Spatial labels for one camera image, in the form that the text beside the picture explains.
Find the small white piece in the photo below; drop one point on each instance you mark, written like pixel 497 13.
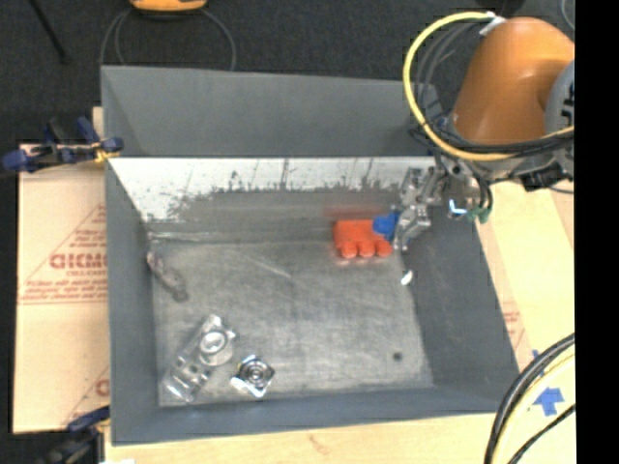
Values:
pixel 406 277

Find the long clear glass piece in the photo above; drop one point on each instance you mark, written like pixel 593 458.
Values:
pixel 200 356

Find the brown cardboard board, red print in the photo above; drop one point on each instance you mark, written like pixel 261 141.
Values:
pixel 60 278

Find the grey metal bin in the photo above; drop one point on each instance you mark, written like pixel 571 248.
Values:
pixel 300 317

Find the small blue block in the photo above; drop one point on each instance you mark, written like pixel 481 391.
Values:
pixel 386 224

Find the orange ridged block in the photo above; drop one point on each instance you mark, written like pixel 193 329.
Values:
pixel 355 239

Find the black cylinder on white bracket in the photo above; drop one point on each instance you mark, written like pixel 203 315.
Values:
pixel 545 180

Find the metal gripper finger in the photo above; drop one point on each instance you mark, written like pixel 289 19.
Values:
pixel 411 186
pixel 412 223

